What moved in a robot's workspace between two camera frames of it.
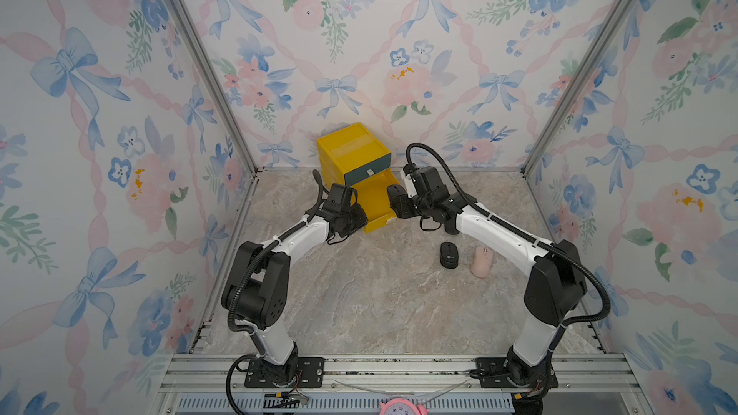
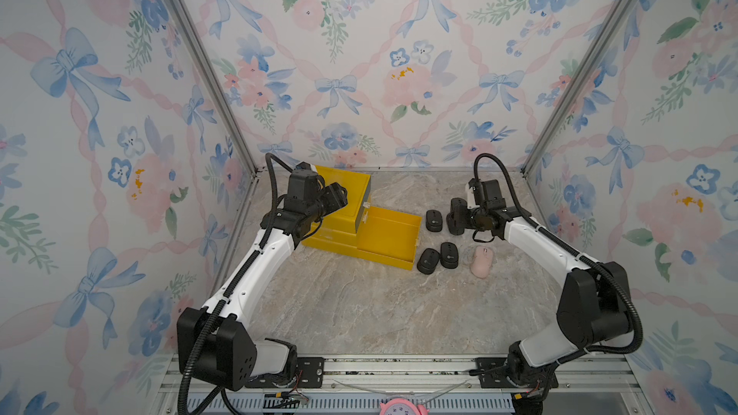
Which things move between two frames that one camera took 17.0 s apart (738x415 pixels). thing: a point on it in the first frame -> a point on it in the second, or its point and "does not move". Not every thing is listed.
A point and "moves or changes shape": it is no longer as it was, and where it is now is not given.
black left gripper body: x=354 y=220 -> x=331 y=202
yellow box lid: x=347 y=149 moves or changes shape
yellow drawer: x=372 y=196 -> x=388 y=237
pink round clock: x=402 y=406 does not move
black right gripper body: x=411 y=207 -> x=469 y=218
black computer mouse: x=449 y=255 does not move
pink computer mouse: x=481 y=261 does not move
